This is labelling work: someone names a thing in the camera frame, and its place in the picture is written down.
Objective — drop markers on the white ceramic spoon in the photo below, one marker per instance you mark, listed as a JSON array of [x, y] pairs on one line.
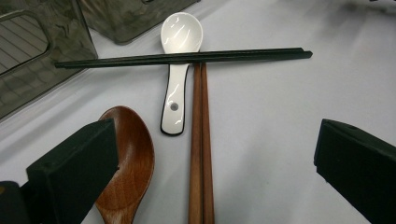
[[182, 31]]

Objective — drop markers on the clear grey plastic bin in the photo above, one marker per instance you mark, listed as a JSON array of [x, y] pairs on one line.
[[130, 18], [62, 37]]

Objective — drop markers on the brown wooden chopstick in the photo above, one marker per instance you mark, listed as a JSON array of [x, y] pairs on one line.
[[196, 140], [206, 140]]

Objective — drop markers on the brown wooden spoon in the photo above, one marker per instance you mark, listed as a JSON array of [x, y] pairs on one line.
[[134, 155]]

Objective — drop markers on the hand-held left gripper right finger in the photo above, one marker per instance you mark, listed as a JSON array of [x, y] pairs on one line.
[[358, 165]]

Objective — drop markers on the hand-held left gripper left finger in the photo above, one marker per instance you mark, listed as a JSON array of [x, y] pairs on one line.
[[71, 161]]

